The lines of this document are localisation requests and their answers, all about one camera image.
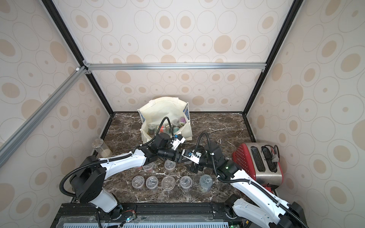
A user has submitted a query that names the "black corner frame post right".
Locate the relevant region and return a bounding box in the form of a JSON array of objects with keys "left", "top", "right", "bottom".
[{"left": 242, "top": 0, "right": 304, "bottom": 116}]

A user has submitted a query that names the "large clear seed jar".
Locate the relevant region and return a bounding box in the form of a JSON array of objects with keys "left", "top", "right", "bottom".
[{"left": 199, "top": 174, "right": 213, "bottom": 193}]

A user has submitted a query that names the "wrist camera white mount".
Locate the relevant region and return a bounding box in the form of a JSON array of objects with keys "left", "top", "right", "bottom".
[
  {"left": 182, "top": 149, "right": 202, "bottom": 164},
  {"left": 172, "top": 134, "right": 185, "bottom": 151}
]

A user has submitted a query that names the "red and steel toaster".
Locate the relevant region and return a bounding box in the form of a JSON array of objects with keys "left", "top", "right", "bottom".
[{"left": 232, "top": 142, "right": 283, "bottom": 191}]

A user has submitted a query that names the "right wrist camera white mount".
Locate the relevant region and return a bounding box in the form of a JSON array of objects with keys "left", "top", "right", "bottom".
[{"left": 182, "top": 149, "right": 202, "bottom": 164}]

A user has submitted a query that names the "clear plastic jar by wall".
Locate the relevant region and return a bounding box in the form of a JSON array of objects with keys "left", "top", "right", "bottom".
[{"left": 92, "top": 138, "right": 112, "bottom": 158}]

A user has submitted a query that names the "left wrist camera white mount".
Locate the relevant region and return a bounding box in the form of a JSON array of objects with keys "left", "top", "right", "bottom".
[{"left": 172, "top": 134, "right": 185, "bottom": 151}]

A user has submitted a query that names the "silver aluminium crossbar back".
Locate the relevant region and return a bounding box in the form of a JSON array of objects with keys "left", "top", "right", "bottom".
[{"left": 86, "top": 62, "right": 267, "bottom": 70}]

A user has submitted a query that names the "orange seed jar clear lid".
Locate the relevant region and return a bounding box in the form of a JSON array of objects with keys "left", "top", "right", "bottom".
[{"left": 164, "top": 160, "right": 176, "bottom": 173}]

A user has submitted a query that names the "black corner frame post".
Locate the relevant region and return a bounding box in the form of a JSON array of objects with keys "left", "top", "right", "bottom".
[
  {"left": 41, "top": 0, "right": 115, "bottom": 116},
  {"left": 242, "top": 0, "right": 304, "bottom": 116}
]

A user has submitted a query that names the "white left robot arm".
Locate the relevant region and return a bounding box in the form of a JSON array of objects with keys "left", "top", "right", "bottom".
[{"left": 59, "top": 132, "right": 185, "bottom": 214}]

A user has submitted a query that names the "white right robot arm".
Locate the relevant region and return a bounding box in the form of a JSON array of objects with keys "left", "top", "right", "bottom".
[{"left": 187, "top": 133, "right": 308, "bottom": 228}]

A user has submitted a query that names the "cream canvas starry night bag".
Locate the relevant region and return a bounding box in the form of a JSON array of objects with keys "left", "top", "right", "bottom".
[{"left": 138, "top": 97, "right": 193, "bottom": 143}]

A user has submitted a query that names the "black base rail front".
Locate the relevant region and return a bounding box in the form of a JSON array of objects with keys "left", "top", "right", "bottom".
[{"left": 51, "top": 202, "right": 257, "bottom": 228}]

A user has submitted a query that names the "black corner frame post left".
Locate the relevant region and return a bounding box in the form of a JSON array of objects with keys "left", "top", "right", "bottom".
[{"left": 41, "top": 0, "right": 115, "bottom": 116}]

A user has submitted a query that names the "silver aluminium bar left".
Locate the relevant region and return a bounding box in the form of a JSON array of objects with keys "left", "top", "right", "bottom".
[{"left": 1, "top": 66, "right": 86, "bottom": 166}]

